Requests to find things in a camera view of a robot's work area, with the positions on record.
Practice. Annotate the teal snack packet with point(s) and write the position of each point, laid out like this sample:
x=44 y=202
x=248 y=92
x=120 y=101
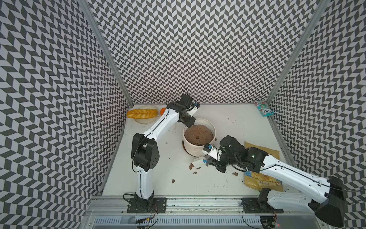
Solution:
x=263 y=108

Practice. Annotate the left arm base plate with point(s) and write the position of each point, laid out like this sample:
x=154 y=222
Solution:
x=139 y=205

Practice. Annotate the baguette bread loaf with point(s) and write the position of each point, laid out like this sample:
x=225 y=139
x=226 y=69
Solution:
x=142 y=113

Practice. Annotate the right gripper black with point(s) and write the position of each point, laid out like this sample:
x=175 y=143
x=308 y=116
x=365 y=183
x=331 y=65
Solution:
x=222 y=167

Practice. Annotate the orange mandarin fruit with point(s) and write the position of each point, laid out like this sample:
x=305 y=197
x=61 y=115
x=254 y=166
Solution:
x=162 y=111

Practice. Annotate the yellow chips bag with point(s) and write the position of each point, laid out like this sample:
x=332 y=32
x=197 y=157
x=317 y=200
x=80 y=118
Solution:
x=259 y=181

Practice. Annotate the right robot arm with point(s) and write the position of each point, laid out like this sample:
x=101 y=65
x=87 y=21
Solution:
x=326 y=197

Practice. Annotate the aluminium front rail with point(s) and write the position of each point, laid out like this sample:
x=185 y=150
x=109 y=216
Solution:
x=189 y=212

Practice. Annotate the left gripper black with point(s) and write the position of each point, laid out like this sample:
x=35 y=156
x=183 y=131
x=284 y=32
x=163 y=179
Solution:
x=189 y=121

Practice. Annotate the white cutting board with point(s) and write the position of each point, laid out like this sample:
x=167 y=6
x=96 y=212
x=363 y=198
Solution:
x=132 y=127

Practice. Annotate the white ceramic pot with mud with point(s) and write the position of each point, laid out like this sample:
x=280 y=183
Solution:
x=195 y=137

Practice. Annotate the clear glass bowl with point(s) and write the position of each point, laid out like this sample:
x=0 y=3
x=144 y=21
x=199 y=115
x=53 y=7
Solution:
x=150 y=120

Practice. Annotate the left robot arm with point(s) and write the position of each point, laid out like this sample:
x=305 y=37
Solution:
x=145 y=153

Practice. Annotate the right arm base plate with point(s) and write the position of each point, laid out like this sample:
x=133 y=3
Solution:
x=252 y=205

